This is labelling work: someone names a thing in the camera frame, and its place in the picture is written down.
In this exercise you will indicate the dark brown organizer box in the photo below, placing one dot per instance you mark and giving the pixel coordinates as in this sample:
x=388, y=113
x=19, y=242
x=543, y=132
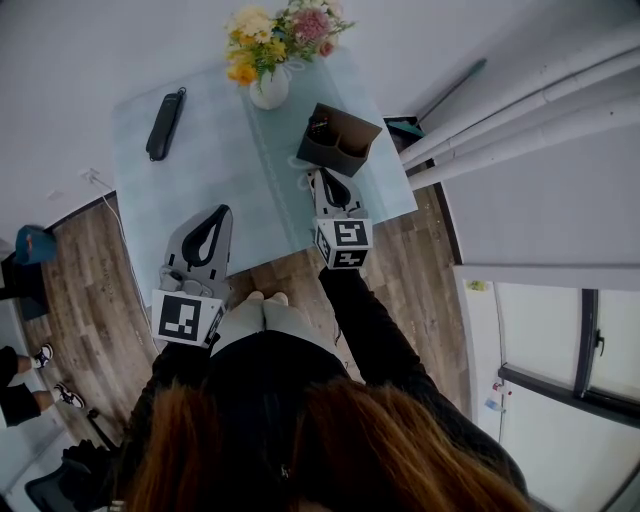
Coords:
x=330, y=160

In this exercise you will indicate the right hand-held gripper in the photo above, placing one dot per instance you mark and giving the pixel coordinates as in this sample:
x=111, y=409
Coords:
x=347, y=242

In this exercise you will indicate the person's beige trousers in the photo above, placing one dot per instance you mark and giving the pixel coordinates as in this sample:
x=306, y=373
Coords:
x=285, y=320

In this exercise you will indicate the light blue table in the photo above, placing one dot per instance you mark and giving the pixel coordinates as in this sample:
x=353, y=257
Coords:
x=200, y=175

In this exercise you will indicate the small green object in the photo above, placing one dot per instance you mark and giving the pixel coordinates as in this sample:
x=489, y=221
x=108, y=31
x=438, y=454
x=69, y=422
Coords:
x=476, y=285

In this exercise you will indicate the person's right forearm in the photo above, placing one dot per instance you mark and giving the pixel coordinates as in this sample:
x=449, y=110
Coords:
x=370, y=320

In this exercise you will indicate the colourful flower bouquet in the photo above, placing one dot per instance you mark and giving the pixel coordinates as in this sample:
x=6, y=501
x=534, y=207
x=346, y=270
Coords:
x=280, y=37

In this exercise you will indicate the person's shoe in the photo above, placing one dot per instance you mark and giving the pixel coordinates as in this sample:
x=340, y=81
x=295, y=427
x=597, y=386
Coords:
x=254, y=297
x=280, y=298
x=43, y=356
x=70, y=396

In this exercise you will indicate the clear blue bottle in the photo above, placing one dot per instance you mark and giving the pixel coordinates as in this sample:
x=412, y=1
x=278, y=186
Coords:
x=495, y=404

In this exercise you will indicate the white vase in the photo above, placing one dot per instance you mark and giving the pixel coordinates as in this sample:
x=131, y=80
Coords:
x=270, y=92

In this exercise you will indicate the long black remote control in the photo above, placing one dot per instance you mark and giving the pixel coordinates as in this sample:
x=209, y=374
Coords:
x=165, y=125

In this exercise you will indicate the light blue table runner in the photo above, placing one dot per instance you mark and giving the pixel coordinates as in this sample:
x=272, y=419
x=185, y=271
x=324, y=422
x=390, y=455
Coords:
x=277, y=170

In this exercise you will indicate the white wall socket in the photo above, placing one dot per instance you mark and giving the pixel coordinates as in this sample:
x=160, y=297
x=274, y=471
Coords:
x=90, y=177

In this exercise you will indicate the person's black top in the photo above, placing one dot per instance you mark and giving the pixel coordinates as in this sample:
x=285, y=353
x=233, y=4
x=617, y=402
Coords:
x=275, y=360

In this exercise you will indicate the person's left shoe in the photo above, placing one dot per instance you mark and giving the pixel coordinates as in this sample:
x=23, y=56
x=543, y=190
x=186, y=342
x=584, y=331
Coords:
x=254, y=297

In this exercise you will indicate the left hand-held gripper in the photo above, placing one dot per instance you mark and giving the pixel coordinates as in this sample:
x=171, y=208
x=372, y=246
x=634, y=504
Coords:
x=177, y=317

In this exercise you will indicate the black bag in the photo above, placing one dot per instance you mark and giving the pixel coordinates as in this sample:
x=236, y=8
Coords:
x=85, y=470

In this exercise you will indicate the black remote control coloured buttons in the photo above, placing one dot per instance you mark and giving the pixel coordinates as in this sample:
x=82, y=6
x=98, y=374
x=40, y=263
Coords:
x=317, y=129

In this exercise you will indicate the person's right shoe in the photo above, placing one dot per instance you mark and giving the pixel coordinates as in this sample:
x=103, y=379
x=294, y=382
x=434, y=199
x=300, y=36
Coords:
x=280, y=298

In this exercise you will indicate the red-capped white bottle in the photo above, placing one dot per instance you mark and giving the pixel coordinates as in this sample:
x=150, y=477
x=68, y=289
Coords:
x=501, y=389

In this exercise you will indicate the person's left forearm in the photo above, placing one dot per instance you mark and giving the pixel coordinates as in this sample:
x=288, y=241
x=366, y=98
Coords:
x=180, y=365

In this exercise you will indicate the black chair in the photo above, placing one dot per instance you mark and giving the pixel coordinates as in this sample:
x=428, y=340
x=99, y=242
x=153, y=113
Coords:
x=22, y=290

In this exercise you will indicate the black window frame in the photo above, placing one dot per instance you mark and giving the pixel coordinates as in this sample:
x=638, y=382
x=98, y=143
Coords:
x=587, y=340

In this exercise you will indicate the teal dustpan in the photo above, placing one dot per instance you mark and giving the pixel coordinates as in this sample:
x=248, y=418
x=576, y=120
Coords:
x=406, y=127

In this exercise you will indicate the white pipe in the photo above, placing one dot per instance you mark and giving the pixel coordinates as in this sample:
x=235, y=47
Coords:
x=510, y=97
x=530, y=140
x=520, y=117

